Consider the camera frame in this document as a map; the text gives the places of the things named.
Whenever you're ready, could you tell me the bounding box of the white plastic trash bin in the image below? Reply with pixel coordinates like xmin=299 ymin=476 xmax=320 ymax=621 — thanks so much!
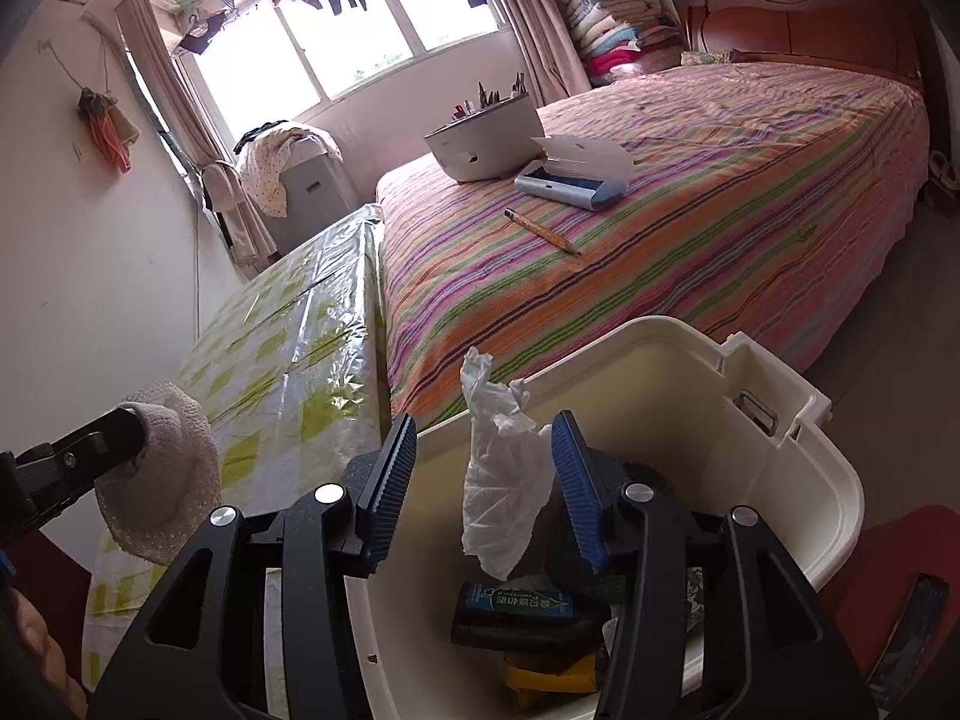
xmin=348 ymin=317 xmax=875 ymax=718

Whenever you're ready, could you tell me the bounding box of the pink right curtain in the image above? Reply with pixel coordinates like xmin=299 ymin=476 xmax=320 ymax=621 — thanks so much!
xmin=500 ymin=0 xmax=590 ymax=107

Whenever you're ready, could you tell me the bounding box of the yellow pencil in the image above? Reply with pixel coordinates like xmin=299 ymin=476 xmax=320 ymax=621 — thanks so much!
xmin=503 ymin=208 xmax=581 ymax=257

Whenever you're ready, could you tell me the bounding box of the white oval pen holder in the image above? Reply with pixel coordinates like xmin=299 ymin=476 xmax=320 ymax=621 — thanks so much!
xmin=425 ymin=91 xmax=545 ymax=184

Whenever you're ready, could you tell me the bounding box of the orange cloth on wall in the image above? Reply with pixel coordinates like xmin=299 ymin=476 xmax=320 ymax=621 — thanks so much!
xmin=76 ymin=88 xmax=142 ymax=174

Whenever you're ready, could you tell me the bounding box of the pink left curtain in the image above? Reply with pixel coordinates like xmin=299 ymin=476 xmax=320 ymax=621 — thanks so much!
xmin=116 ymin=0 xmax=278 ymax=271

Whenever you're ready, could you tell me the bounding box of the floral cloth on machine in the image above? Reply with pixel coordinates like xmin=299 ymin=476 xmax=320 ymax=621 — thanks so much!
xmin=236 ymin=122 xmax=343 ymax=218

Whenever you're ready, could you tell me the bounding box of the blue white pencil case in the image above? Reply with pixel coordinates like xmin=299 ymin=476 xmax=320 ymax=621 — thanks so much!
xmin=514 ymin=135 xmax=633 ymax=211

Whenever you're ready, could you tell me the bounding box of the person's left hand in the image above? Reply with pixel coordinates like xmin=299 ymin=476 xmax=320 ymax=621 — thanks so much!
xmin=2 ymin=587 xmax=88 ymax=718

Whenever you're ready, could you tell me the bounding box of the red wooden headboard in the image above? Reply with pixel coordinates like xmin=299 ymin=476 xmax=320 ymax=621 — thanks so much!
xmin=672 ymin=0 xmax=944 ymax=94

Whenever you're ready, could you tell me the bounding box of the white knitted hat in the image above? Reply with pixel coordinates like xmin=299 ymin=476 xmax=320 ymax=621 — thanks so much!
xmin=94 ymin=382 xmax=221 ymax=566

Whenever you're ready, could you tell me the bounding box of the grey white washing machine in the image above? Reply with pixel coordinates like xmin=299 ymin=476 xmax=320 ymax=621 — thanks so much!
xmin=263 ymin=137 xmax=361 ymax=255

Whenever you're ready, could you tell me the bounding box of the stack of folded quilts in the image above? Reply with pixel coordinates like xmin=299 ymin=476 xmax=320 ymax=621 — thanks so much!
xmin=560 ymin=0 xmax=685 ymax=88

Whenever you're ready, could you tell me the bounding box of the striped colourful bed sheet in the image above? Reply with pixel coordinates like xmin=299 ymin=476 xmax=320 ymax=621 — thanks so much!
xmin=376 ymin=62 xmax=929 ymax=426

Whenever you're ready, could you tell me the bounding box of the pink curtain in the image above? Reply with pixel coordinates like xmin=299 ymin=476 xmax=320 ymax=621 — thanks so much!
xmin=500 ymin=0 xmax=590 ymax=107
xmin=116 ymin=0 xmax=278 ymax=271

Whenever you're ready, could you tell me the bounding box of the white tissue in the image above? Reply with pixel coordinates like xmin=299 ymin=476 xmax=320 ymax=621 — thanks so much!
xmin=460 ymin=348 xmax=555 ymax=580

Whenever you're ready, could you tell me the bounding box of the black blue box in bin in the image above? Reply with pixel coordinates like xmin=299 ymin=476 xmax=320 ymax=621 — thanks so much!
xmin=451 ymin=582 xmax=601 ymax=655

